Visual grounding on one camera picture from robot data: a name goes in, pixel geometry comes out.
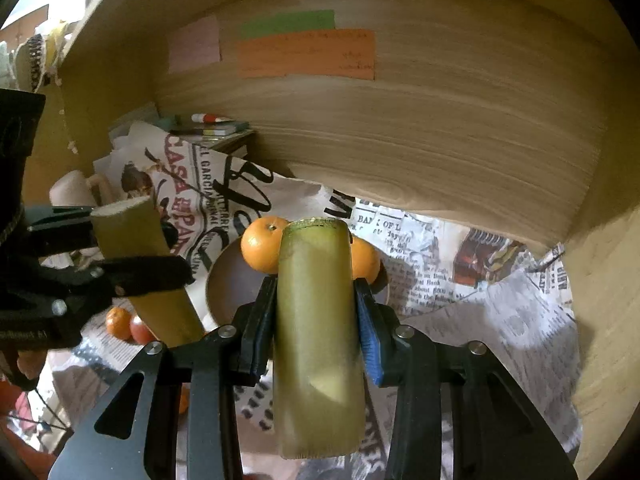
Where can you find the newspaper print sheet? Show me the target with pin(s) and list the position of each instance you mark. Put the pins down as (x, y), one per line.
(480, 310)

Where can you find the red round fruit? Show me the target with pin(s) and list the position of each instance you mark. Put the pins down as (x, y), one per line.
(142, 331)

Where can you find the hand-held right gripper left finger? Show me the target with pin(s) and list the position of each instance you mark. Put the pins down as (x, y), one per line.
(260, 327)

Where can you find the green sugarcane piece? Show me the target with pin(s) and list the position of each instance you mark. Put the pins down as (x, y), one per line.
(315, 335)
(145, 245)

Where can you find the pink sticky note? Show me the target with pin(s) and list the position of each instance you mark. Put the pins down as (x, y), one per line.
(195, 44)

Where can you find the stack of books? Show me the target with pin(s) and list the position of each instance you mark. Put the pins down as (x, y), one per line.
(220, 132)

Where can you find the red and white marker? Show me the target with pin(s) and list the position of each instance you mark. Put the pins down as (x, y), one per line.
(212, 118)

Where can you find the person's left hand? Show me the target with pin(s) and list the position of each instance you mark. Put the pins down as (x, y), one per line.
(29, 365)

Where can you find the orange sticky note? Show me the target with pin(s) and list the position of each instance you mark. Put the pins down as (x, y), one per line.
(305, 55)

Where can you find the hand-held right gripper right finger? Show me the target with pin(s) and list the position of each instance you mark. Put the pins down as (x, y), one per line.
(371, 345)

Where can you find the green sticky note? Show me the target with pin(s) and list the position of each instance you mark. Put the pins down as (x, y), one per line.
(287, 24)

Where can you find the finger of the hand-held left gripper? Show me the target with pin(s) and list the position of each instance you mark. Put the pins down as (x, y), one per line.
(145, 272)
(60, 220)

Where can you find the small orange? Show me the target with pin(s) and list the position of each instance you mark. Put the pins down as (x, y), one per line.
(118, 323)

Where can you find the brown round plate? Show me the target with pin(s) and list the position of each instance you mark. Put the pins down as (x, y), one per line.
(235, 290)

